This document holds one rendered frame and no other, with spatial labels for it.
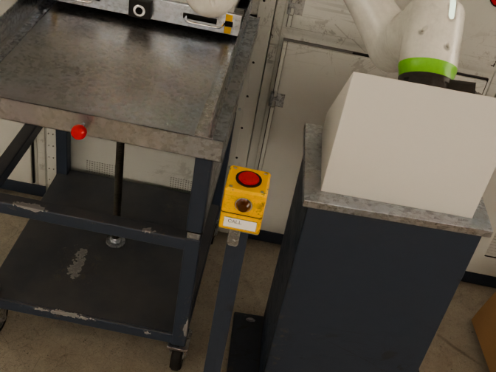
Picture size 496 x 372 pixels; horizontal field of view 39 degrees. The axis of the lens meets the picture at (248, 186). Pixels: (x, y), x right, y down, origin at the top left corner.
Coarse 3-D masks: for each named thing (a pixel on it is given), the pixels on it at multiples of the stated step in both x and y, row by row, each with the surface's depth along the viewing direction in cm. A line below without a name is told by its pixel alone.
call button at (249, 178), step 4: (244, 172) 131; (248, 172) 132; (240, 176) 130; (244, 176) 130; (248, 176) 130; (252, 176) 131; (256, 176) 131; (240, 180) 130; (244, 180) 129; (248, 180) 130; (252, 180) 130; (256, 180) 130; (248, 184) 129; (252, 184) 129
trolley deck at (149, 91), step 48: (48, 48) 170; (96, 48) 174; (144, 48) 178; (192, 48) 182; (0, 96) 150; (48, 96) 153; (96, 96) 156; (144, 96) 159; (192, 96) 162; (144, 144) 152; (192, 144) 151
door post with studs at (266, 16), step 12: (252, 0) 201; (264, 0) 200; (252, 12) 203; (264, 12) 202; (264, 24) 205; (264, 36) 207; (264, 48) 209; (252, 60) 212; (252, 72) 214; (252, 84) 217; (252, 96) 219; (252, 108) 222; (252, 120) 225; (240, 132) 228; (240, 144) 231; (240, 156) 234
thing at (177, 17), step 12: (96, 0) 186; (108, 0) 186; (120, 0) 185; (156, 0) 184; (168, 0) 184; (120, 12) 187; (156, 12) 186; (168, 12) 185; (180, 12) 185; (192, 12) 185; (228, 12) 184; (240, 12) 185; (180, 24) 187; (192, 24) 187; (228, 24) 185; (240, 24) 185
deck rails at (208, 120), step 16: (32, 0) 182; (48, 0) 190; (0, 16) 164; (16, 16) 174; (32, 16) 181; (0, 32) 166; (16, 32) 173; (240, 32) 179; (0, 48) 166; (240, 48) 185; (224, 64) 176; (224, 80) 159; (208, 96) 163; (224, 96) 164; (208, 112) 157; (208, 128) 152
